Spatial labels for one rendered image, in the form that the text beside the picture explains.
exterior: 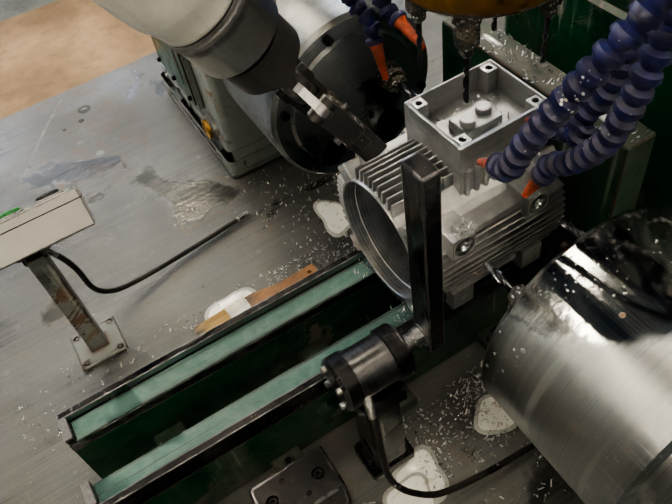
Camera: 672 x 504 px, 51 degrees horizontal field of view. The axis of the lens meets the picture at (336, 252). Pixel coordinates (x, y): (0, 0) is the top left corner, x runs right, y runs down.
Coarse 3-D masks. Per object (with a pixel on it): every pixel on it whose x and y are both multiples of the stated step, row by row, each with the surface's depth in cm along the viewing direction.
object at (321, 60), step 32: (288, 0) 90; (320, 0) 88; (320, 32) 85; (352, 32) 87; (384, 32) 90; (320, 64) 87; (352, 64) 90; (416, 64) 97; (256, 96) 92; (352, 96) 94; (384, 96) 97; (288, 128) 92; (320, 128) 94; (384, 128) 100; (288, 160) 96; (320, 160) 98
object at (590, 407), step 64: (576, 256) 58; (640, 256) 57; (512, 320) 60; (576, 320) 57; (640, 320) 54; (512, 384) 62; (576, 384) 56; (640, 384) 52; (576, 448) 57; (640, 448) 52
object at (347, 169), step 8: (552, 144) 77; (544, 152) 76; (352, 160) 79; (360, 160) 80; (536, 160) 77; (344, 168) 79; (352, 168) 79; (344, 176) 81; (352, 176) 79; (400, 232) 73; (352, 240) 90; (360, 248) 89; (408, 304) 83
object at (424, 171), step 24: (408, 168) 55; (432, 168) 54; (408, 192) 57; (432, 192) 55; (408, 216) 59; (432, 216) 57; (408, 240) 62; (432, 240) 60; (432, 264) 62; (432, 288) 65; (432, 312) 68; (432, 336) 71
